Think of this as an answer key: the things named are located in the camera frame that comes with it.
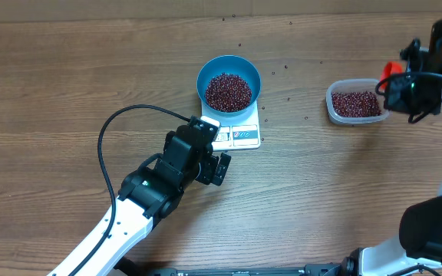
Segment red beans in bowl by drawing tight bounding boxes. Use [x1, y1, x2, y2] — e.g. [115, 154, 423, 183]
[205, 73, 252, 113]

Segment red measuring scoop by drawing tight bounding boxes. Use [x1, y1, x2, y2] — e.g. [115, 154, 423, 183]
[380, 61, 404, 81]

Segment teal blue bowl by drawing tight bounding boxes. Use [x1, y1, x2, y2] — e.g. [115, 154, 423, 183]
[196, 55, 262, 113]

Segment white digital kitchen scale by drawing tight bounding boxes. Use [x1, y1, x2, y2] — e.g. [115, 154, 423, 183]
[201, 102, 261, 151]

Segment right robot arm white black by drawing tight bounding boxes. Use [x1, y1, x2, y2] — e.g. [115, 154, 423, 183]
[341, 19, 442, 275]

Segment clear plastic container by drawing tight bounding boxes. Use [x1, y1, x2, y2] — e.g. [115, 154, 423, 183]
[325, 78, 389, 126]

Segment red adzuki beans pile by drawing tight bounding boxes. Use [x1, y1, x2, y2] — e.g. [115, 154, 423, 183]
[331, 91, 381, 117]

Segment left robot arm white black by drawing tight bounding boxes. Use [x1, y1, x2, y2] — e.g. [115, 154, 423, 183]
[51, 116, 231, 276]

